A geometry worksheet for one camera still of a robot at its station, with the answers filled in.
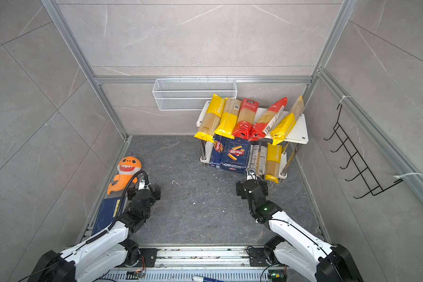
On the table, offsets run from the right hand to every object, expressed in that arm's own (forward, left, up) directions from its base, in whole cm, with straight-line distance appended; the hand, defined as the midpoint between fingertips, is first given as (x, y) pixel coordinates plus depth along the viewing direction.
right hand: (249, 179), depth 85 cm
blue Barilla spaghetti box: (+20, +14, -1) cm, 24 cm away
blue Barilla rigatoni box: (+16, +5, 0) cm, 17 cm away
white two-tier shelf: (+9, -19, +22) cm, 30 cm away
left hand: (0, +52, 0) cm, 52 cm away
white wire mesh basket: (+47, +33, +18) cm, 60 cm away
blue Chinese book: (-12, +70, -9) cm, 72 cm away
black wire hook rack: (-10, -38, +21) cm, 44 cm away
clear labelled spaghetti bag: (+17, -8, -3) cm, 19 cm away
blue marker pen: (-39, +23, -10) cm, 46 cm away
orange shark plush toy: (+12, +66, -4) cm, 67 cm away
